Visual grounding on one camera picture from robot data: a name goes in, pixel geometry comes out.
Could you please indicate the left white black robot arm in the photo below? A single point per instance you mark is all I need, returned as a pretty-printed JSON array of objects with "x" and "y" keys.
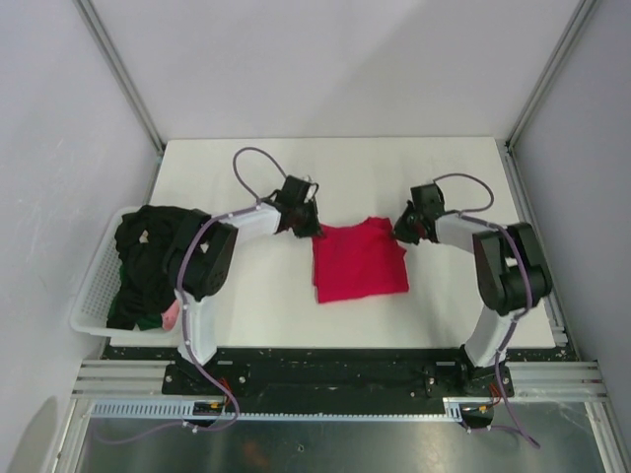
[{"x": 199, "y": 258}]

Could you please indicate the white slotted cable duct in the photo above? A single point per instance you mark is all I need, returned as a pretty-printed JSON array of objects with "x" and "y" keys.
[{"x": 189, "y": 410}]

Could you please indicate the green garment in basket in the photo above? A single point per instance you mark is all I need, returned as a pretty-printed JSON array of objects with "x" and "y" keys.
[{"x": 130, "y": 314}]

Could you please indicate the black t shirt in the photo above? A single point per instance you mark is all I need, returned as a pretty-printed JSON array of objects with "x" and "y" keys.
[{"x": 142, "y": 241}]

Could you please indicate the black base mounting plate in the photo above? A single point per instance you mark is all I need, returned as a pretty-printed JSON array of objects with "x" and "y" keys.
[{"x": 339, "y": 381}]

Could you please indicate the red t shirt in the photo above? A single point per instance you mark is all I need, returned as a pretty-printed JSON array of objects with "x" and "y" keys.
[{"x": 359, "y": 261}]

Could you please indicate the left aluminium frame post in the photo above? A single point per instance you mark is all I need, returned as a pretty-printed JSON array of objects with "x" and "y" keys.
[{"x": 102, "y": 39}]

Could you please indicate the aluminium frame post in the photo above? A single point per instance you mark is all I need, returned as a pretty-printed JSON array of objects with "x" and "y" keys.
[
  {"x": 102, "y": 39},
  {"x": 567, "y": 41}
]

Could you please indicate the pink garment in basket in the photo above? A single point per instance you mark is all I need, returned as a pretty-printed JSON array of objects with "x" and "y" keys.
[{"x": 171, "y": 316}]

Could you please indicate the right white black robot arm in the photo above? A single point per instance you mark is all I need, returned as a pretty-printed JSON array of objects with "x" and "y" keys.
[{"x": 512, "y": 274}]

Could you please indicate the right aluminium frame post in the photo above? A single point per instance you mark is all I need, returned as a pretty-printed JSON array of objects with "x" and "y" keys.
[{"x": 567, "y": 41}]

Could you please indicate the white plastic laundry basket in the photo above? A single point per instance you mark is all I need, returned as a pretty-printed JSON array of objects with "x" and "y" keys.
[{"x": 100, "y": 285}]

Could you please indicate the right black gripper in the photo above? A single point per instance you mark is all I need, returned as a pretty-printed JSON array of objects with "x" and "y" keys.
[{"x": 400, "y": 233}]

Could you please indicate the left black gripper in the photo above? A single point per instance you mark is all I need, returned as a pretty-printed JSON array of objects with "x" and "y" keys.
[{"x": 314, "y": 229}]

